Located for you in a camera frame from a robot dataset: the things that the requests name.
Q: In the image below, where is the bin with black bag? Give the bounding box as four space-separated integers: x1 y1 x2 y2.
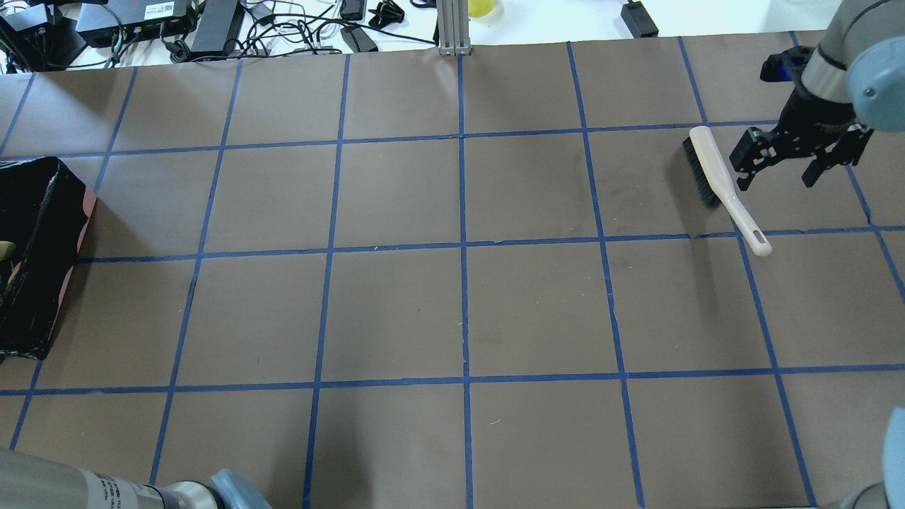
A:
1 157 97 360

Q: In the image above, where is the curved pale bread piece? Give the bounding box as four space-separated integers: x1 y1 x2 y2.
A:
0 240 16 261

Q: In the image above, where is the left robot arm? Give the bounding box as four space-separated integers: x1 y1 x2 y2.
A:
1 449 272 508

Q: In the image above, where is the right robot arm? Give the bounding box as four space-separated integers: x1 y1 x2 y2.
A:
730 1 904 191

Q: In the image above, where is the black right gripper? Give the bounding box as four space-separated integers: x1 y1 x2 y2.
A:
729 85 874 192

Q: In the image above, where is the black power adapter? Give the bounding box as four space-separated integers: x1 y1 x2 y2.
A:
620 1 659 39

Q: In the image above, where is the aluminium frame post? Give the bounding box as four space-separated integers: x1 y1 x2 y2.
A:
436 0 473 56

